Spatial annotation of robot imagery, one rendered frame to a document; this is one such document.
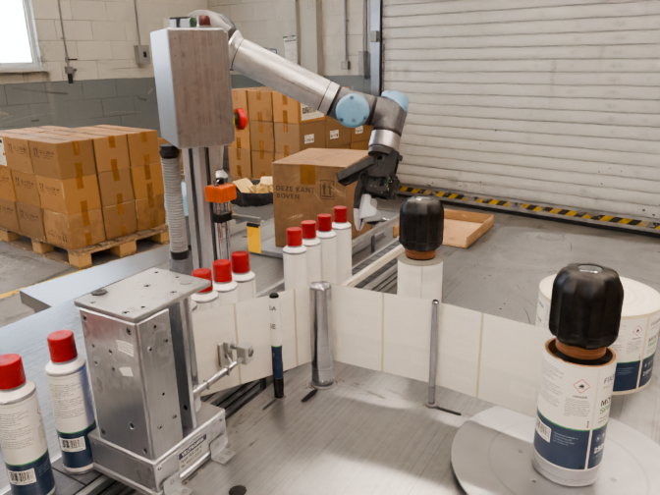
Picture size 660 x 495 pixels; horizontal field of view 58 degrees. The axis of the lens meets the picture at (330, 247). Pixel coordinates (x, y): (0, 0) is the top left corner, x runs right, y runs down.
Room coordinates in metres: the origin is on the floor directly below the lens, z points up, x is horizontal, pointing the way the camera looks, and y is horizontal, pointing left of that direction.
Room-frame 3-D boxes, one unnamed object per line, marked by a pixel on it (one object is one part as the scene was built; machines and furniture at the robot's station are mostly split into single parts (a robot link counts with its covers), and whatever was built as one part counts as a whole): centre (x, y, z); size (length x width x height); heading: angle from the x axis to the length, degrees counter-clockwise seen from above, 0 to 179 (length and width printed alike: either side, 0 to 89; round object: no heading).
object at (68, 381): (0.71, 0.36, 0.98); 0.05 x 0.05 x 0.20
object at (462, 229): (1.98, -0.40, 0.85); 0.30 x 0.26 x 0.04; 149
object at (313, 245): (1.24, 0.05, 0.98); 0.05 x 0.05 x 0.20
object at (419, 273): (1.05, -0.17, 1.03); 0.09 x 0.09 x 0.30
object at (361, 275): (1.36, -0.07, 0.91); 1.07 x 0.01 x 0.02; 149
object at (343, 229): (1.36, -0.03, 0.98); 0.05 x 0.05 x 0.20
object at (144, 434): (0.72, 0.25, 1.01); 0.14 x 0.13 x 0.26; 149
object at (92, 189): (4.61, 2.00, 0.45); 1.20 x 0.84 x 0.89; 52
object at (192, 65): (1.08, 0.24, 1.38); 0.17 x 0.10 x 0.19; 24
